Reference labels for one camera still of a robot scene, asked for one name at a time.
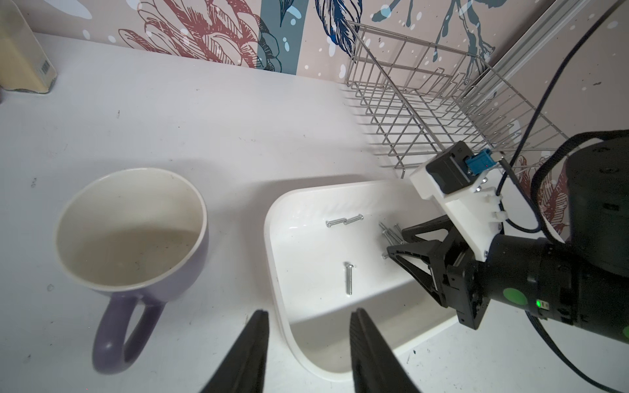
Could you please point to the purple mug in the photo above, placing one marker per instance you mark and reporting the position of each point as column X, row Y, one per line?
column 141, row 238

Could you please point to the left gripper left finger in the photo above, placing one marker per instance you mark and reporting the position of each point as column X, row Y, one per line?
column 243, row 368

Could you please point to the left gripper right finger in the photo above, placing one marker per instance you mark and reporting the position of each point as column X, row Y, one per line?
column 375, row 368

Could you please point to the metal dish rack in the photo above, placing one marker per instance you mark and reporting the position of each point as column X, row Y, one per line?
column 413, row 99

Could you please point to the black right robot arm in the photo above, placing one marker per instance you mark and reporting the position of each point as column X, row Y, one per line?
column 582, row 282

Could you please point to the yellow spice bottle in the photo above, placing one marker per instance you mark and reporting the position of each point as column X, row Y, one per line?
column 24, row 64

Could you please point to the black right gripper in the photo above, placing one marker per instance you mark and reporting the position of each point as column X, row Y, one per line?
column 463, row 290

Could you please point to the lone screw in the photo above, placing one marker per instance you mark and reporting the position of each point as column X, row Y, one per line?
column 334, row 222

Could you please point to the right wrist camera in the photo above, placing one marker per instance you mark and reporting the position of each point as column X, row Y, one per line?
column 456, row 180

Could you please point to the white storage box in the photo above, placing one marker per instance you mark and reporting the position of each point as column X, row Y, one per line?
column 306, row 262

